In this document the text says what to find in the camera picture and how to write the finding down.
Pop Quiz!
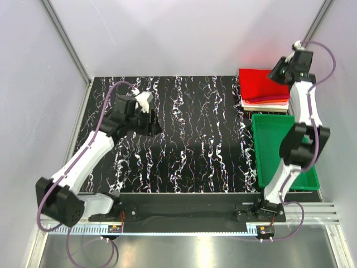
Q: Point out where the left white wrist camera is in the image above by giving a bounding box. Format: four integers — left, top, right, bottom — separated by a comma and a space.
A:
132, 89, 153, 113

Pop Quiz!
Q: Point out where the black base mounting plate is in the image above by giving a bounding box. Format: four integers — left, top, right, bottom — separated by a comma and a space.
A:
89, 193, 286, 223

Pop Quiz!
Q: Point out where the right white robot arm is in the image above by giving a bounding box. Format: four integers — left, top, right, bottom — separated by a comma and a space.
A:
253, 49, 331, 222

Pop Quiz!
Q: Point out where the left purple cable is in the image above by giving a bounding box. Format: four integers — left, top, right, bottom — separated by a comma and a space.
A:
36, 81, 134, 232

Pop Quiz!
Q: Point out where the magenta folded t shirt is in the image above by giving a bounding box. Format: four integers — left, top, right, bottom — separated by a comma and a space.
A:
251, 94, 290, 100

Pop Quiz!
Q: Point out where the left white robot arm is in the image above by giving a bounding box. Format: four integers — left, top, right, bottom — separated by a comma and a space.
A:
35, 92, 162, 227

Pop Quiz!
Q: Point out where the black marbled table mat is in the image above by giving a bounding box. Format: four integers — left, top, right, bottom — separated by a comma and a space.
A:
80, 76, 258, 193

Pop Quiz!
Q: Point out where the green plastic bin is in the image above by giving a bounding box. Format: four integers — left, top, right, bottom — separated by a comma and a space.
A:
252, 114, 320, 191

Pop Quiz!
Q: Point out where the left aluminium frame post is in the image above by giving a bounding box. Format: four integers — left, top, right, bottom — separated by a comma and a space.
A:
40, 0, 93, 84

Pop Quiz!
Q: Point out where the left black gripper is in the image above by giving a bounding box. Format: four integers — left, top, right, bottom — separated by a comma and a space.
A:
126, 107, 162, 137

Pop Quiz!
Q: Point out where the right aluminium frame post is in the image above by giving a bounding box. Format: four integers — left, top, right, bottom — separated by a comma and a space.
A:
303, 0, 335, 41

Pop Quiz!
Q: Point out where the cream folded t shirt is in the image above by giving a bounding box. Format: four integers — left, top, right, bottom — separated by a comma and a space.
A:
243, 107, 288, 113

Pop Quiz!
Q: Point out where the aluminium front rail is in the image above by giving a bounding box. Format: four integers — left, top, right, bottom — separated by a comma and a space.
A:
40, 203, 339, 227

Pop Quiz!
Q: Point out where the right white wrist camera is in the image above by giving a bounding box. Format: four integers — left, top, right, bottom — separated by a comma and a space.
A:
285, 40, 305, 64

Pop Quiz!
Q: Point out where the orange folded t shirt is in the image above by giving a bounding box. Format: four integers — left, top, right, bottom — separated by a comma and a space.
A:
243, 99, 288, 106

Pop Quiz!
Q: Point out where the aluminium frame post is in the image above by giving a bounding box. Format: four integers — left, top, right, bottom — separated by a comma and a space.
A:
40, 0, 93, 84
303, 0, 335, 41

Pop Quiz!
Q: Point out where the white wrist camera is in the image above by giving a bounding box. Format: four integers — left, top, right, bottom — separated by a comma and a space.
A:
132, 89, 153, 113
285, 40, 305, 64

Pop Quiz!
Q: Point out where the white slotted cable duct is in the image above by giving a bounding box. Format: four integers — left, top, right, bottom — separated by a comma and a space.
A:
49, 225, 123, 235

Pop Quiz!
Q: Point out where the red t shirt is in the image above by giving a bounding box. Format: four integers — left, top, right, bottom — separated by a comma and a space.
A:
238, 69, 290, 100

